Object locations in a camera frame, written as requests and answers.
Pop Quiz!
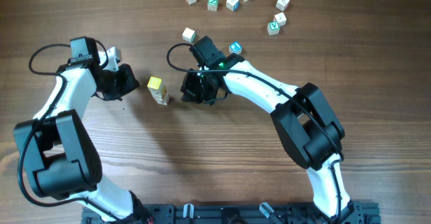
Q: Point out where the white soccer ball block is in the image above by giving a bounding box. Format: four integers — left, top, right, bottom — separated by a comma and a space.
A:
152, 88, 169, 101

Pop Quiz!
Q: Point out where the blue C block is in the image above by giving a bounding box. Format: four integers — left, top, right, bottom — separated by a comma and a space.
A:
229, 41, 242, 54

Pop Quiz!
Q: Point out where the green V block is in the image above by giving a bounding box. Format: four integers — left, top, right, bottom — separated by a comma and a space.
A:
267, 21, 280, 36

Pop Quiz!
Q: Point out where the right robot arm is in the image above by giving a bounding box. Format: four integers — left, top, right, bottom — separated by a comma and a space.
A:
180, 36, 352, 223

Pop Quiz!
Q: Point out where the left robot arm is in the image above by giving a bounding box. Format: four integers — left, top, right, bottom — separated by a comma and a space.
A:
13, 36, 154, 223

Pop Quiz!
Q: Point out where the white base tower block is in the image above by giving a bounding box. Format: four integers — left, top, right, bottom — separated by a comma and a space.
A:
157, 99, 169, 106

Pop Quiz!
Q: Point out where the white green-sided block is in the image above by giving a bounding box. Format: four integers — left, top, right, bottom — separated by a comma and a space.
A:
182, 28, 196, 43

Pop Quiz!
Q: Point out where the green N block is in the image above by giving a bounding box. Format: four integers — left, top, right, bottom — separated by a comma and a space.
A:
207, 0, 218, 11

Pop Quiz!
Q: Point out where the white blue-sided block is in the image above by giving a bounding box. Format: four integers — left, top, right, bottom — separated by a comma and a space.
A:
226, 0, 240, 11

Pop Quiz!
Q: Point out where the white red-sided block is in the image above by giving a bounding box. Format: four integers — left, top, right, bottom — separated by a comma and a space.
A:
273, 12, 287, 27

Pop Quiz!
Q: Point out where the white picture block far right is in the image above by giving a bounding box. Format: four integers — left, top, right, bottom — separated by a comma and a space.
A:
276, 0, 290, 11

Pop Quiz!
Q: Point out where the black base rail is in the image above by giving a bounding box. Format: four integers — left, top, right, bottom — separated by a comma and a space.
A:
81, 201, 382, 224

